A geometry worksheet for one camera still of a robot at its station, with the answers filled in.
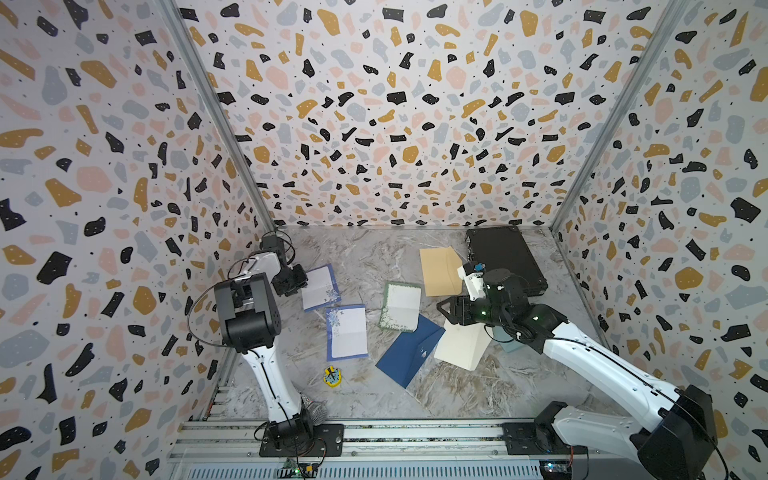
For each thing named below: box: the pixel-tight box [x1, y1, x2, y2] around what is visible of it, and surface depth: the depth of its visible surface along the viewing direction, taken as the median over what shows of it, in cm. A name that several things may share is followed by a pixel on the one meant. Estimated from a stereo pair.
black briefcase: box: [466, 226, 548, 296], surface depth 112 cm
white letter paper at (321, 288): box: [301, 264, 341, 312], surface depth 105 cm
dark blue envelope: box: [375, 314, 446, 389], surface depth 91 cm
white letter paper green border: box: [379, 281, 421, 333], surface depth 100 cm
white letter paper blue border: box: [326, 304, 368, 362], surface depth 94 cm
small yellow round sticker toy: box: [323, 366, 343, 388], surface depth 85 cm
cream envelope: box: [434, 320, 492, 371], surface depth 92 cm
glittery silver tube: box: [308, 400, 328, 425], surface depth 76 cm
